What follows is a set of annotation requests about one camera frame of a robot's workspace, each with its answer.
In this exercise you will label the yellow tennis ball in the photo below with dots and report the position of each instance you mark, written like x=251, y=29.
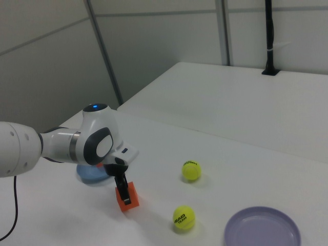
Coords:
x=184, y=217
x=191, y=171

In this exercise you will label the purple plate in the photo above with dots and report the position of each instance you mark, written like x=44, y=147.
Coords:
x=261, y=228

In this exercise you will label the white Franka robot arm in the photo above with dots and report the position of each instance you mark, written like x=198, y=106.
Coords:
x=97, y=120

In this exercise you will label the grey partition post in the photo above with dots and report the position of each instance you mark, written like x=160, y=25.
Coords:
x=102, y=43
x=225, y=30

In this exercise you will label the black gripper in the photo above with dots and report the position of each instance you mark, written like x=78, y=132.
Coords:
x=116, y=170

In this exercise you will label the black camera pole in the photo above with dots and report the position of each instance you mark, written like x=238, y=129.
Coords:
x=269, y=30

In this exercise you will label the blue plate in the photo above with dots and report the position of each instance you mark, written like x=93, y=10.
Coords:
x=89, y=175

